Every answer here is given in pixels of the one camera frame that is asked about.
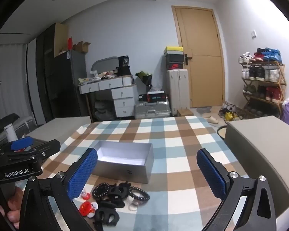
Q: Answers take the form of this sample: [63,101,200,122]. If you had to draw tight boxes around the white desk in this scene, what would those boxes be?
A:
[78,76,138,118]

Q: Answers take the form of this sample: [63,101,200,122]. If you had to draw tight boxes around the arched grey mirror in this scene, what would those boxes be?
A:
[91,56,119,74]

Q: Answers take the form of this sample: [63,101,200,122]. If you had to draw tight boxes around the open cardboard boxes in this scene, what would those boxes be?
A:
[73,41,91,53]

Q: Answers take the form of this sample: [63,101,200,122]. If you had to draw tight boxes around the grey bag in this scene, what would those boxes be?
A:
[94,100,116,121]

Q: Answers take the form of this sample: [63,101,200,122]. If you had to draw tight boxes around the grey ottoman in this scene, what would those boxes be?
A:
[224,115,289,219]

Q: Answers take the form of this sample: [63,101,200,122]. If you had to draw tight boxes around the black bag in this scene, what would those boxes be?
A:
[117,65,132,76]

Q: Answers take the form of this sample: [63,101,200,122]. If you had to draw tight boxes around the wooden shoe rack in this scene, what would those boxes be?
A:
[241,61,286,118]

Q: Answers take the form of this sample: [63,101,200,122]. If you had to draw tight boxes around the small cardboard box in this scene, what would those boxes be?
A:
[177,109,194,117]

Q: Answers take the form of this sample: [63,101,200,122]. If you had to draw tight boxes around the black spiral hair tie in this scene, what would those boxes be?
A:
[129,186,150,201]

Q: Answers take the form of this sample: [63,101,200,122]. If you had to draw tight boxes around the red and black shoe box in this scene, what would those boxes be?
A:
[166,62,185,71]

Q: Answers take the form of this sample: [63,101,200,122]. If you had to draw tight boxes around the round beige bin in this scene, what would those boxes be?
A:
[217,125,228,140]

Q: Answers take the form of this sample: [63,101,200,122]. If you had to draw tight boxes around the grey bench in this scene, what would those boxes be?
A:
[26,116,91,140]

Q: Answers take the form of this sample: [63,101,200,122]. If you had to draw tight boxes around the white upright suitcase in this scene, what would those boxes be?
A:
[167,69,190,116]

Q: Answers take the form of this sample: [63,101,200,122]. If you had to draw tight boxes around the person's left hand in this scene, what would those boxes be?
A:
[0,187,25,230]

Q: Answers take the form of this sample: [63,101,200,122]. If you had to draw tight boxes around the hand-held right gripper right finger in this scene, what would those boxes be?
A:
[197,148,277,231]

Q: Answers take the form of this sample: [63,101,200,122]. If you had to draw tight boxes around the grey curtain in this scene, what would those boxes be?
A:
[0,43,28,126]

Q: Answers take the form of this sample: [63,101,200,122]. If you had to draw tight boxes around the dark green bouquet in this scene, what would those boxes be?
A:
[135,71,152,86]

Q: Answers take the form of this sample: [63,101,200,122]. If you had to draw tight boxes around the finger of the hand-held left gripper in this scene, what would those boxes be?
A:
[11,136,34,151]
[5,139,61,160]

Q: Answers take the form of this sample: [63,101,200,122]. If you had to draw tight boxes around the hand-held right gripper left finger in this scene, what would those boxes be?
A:
[16,147,98,231]

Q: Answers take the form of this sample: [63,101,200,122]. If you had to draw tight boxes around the black flat box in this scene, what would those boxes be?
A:
[138,90,169,103]

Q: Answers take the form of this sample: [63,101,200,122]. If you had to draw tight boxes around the silver gift box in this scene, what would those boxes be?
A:
[93,141,155,184]

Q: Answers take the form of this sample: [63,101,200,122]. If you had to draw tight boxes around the beige slipper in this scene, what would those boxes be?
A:
[202,116,218,125]

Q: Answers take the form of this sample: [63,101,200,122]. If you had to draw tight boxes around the checkered tablecloth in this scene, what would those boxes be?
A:
[16,115,251,231]

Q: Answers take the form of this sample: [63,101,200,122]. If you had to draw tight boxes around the wooden door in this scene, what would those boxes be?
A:
[171,5,225,108]

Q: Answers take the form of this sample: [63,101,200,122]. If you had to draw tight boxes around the silver flat suitcase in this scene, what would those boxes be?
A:
[134,100,171,119]

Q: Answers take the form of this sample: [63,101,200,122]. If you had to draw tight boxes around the clear hair tie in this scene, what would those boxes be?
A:
[128,199,141,211]

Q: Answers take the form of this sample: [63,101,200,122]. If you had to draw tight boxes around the black clothes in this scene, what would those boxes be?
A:
[0,113,20,135]

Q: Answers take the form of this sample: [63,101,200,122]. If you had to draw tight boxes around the dark refrigerator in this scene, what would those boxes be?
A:
[45,50,91,123]

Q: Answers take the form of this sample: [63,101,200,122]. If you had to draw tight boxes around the black wardrobe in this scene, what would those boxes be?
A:
[36,23,68,126]

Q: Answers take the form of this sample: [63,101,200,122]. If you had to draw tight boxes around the yellow lid shoe box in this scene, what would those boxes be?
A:
[164,46,184,54]

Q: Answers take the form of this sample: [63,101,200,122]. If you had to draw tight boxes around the white bottle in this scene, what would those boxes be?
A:
[3,124,18,142]

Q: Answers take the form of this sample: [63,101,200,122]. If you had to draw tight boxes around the desk clutter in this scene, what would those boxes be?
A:
[78,70,118,83]

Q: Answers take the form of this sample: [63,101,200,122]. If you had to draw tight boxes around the pile of shoes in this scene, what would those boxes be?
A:
[218,101,242,122]

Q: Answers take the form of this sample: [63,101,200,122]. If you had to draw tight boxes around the black beaded bracelet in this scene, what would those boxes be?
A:
[92,183,110,199]

